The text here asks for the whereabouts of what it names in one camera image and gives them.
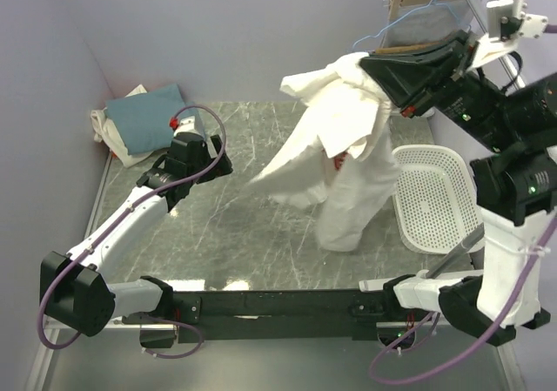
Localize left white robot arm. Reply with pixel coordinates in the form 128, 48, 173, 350
37, 118, 232, 337

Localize silver clothes rail stand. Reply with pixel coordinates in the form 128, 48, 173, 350
359, 0, 523, 292

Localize white t-shirt red print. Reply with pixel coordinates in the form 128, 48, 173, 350
247, 52, 400, 253

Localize folded teal t-shirt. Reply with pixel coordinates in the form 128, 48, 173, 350
105, 84, 186, 156

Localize white perforated plastic basket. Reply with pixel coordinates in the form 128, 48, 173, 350
393, 145, 483, 255

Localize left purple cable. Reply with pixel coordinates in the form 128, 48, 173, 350
37, 104, 226, 349

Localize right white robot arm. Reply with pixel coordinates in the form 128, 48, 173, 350
359, 0, 556, 347

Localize light blue wire hanger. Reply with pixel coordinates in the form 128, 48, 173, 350
352, 0, 473, 52

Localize grey garment on rack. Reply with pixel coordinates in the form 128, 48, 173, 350
380, 3, 470, 48

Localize folded cream t-shirt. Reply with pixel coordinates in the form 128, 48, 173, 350
90, 84, 155, 168

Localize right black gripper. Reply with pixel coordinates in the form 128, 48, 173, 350
358, 28, 518, 152

